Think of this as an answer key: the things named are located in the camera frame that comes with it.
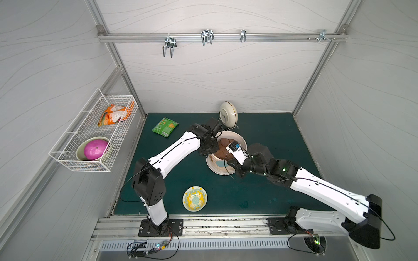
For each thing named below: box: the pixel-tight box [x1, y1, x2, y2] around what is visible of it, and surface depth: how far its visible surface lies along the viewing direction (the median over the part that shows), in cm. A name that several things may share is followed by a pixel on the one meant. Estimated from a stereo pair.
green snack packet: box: [151, 117, 179, 138], surface depth 113 cm
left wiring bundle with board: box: [126, 226, 180, 260], surface depth 69 cm
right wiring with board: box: [286, 228, 326, 255], surface depth 73 cm
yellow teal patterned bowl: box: [181, 185, 208, 213], surface depth 82 cm
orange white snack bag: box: [97, 101, 135, 127], surface depth 73 cm
